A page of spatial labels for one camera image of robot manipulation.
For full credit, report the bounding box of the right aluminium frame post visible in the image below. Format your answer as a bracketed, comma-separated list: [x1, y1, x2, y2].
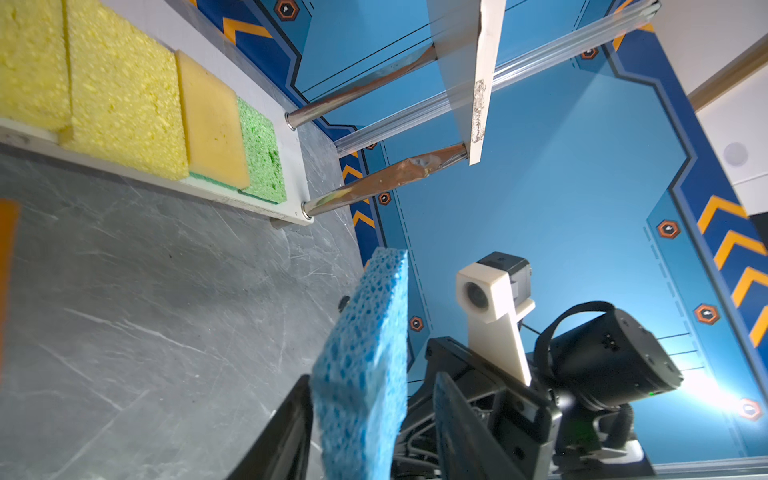
[334, 1, 661, 158]

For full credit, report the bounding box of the small blue sponge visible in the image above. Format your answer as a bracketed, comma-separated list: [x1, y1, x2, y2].
[310, 247, 408, 479]

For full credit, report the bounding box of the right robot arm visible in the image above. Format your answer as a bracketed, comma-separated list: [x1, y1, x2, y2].
[391, 301, 683, 479]

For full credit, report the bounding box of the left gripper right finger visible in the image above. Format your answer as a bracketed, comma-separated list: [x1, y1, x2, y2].
[433, 372, 513, 479]

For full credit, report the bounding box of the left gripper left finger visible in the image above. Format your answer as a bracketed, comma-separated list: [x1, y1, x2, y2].
[227, 375, 313, 480]

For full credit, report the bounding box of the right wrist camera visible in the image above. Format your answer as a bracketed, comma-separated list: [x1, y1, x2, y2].
[456, 252, 535, 387]

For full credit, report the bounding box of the green sponge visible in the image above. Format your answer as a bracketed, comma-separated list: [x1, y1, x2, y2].
[237, 97, 287, 204]

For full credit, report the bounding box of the white two-tier shelf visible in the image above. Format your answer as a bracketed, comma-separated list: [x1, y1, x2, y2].
[0, 0, 508, 228]

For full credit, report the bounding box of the orange sponge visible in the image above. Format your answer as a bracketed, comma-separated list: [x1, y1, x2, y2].
[0, 199, 21, 361]

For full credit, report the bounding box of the dark yellow sponge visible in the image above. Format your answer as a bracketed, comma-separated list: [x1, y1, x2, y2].
[175, 50, 250, 190]

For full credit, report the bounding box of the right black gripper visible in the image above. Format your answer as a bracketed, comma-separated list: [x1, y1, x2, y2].
[392, 337, 654, 479]

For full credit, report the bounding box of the light yellow sponge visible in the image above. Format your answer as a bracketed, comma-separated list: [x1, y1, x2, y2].
[59, 1, 189, 180]
[1, 1, 71, 132]

